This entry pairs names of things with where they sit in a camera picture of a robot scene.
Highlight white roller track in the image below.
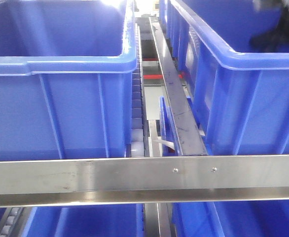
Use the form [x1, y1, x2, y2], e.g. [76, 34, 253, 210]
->
[131, 24, 145, 158]

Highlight blue bin lower left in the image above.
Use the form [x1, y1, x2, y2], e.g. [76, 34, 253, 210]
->
[22, 204, 144, 237]

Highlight large blue bin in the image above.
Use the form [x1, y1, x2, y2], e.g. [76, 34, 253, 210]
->
[0, 0, 137, 161]
[160, 0, 289, 155]

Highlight blue bin lower right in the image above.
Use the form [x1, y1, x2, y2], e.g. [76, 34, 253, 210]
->
[172, 200, 289, 237]

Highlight large blue bin upper right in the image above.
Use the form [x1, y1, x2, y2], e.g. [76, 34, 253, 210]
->
[160, 0, 289, 155]

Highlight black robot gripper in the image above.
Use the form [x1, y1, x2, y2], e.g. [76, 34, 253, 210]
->
[250, 0, 289, 52]

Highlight large blue bin upper left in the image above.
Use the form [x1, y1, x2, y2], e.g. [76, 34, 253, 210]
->
[0, 0, 137, 161]

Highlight steel divider rail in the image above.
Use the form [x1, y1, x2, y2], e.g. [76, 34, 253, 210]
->
[149, 17, 208, 156]

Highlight steel front rail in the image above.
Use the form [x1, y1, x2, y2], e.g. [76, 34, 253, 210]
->
[0, 155, 289, 207]

